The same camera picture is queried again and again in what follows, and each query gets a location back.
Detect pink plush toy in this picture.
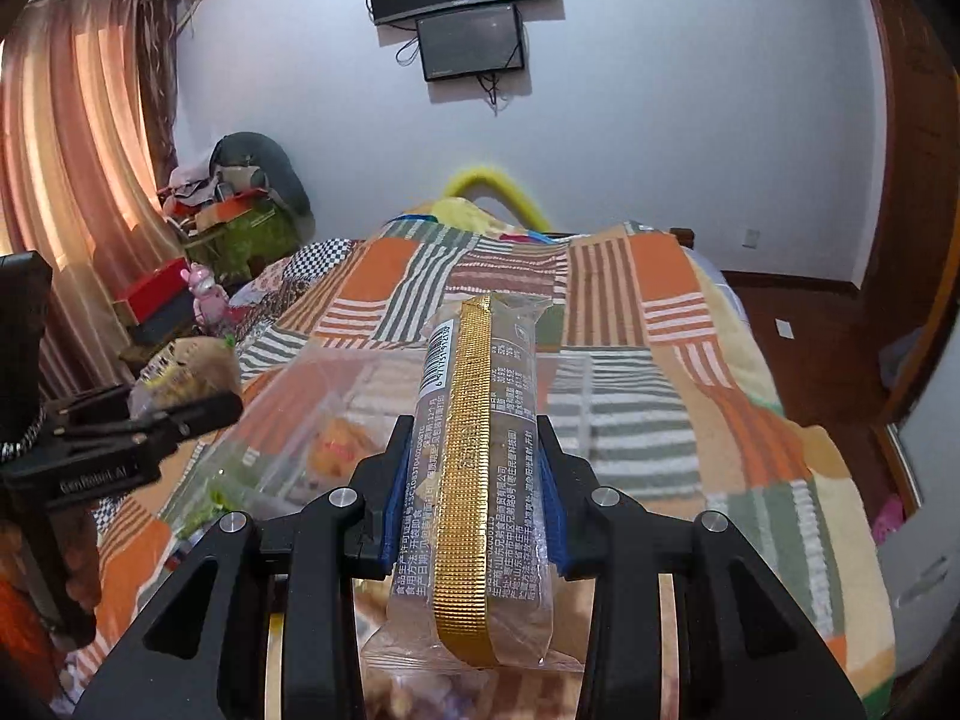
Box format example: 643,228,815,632
180,262,235,332

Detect yellow pillow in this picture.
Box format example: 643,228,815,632
382,195,526,241

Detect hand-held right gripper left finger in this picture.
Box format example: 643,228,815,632
71,414,417,720

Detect black dangling cable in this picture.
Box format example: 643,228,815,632
478,73,512,115

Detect clear plastic container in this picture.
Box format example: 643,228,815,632
161,349,593,541

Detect person's left forearm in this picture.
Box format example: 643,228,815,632
0,517,68,698

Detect small black wall monitor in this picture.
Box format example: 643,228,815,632
416,4,526,82

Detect striped patchwork blanket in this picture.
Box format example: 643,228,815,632
49,217,897,720

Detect white appliance with stickers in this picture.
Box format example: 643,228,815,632
874,517,960,680

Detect yellow foam tube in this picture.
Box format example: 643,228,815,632
444,163,552,230

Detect pink curtain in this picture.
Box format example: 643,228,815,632
0,0,185,398

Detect red box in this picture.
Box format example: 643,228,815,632
112,259,197,323

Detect grey plush cushion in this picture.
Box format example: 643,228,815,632
208,132,316,237

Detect gold striped biscuit packet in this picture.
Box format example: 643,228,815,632
360,292,586,672

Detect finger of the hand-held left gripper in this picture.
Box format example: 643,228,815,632
64,392,245,458
43,384,151,430

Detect yellow brown snack packet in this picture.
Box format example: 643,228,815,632
129,336,242,421

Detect brown wooden door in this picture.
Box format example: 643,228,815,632
862,0,960,428

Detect checkered quilt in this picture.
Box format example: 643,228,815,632
229,236,368,338

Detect brown patterned curtain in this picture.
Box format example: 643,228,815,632
139,0,197,192

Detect pile of clothes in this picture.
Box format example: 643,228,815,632
159,161,271,232

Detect green snack packet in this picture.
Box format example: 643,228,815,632
184,486,252,537

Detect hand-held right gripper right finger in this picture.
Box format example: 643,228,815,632
534,414,871,720

